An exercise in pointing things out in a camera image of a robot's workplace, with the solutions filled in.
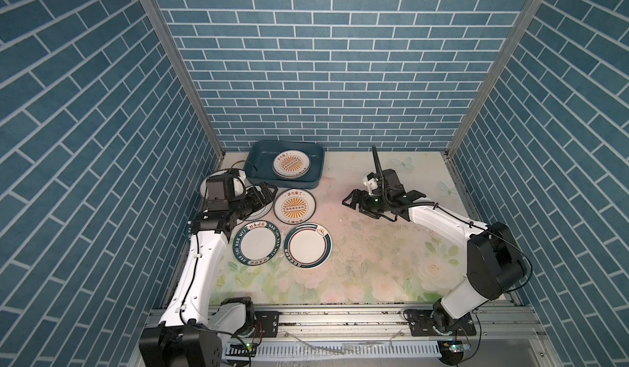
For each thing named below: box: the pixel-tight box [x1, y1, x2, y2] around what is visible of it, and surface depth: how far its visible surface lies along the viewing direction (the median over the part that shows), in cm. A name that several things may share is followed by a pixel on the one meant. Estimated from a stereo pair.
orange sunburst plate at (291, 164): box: [271, 149, 313, 180], surface depth 117 cm
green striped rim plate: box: [283, 222, 334, 270], surface depth 91 cm
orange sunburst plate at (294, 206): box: [273, 188, 317, 226], surface depth 104 cm
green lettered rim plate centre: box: [232, 220, 281, 267], surface depth 92 cm
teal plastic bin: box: [244, 140, 326, 190], surface depth 118 cm
